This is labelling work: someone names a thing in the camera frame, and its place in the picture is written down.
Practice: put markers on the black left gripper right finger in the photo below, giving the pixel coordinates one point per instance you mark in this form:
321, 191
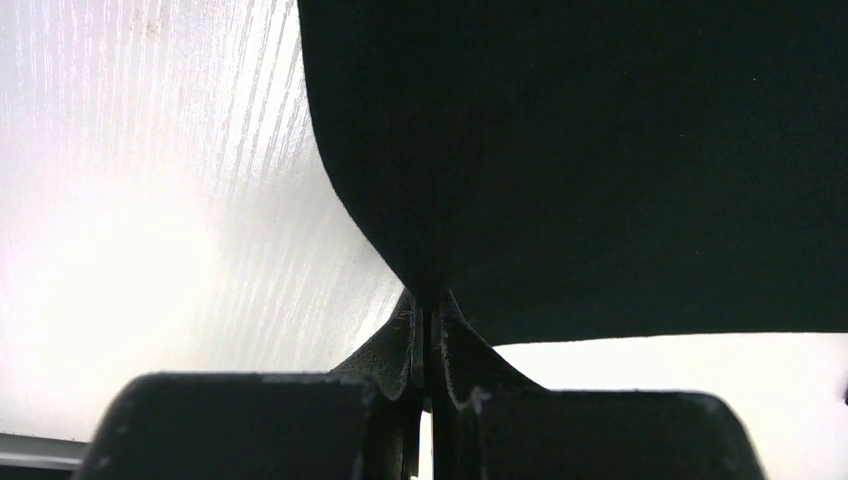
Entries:
490, 421

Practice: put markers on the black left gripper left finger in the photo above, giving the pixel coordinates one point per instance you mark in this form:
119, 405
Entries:
359, 420

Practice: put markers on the black t shirt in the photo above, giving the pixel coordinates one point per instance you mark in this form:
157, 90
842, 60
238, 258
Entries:
577, 170

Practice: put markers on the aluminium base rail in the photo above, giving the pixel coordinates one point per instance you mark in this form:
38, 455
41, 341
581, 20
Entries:
39, 452

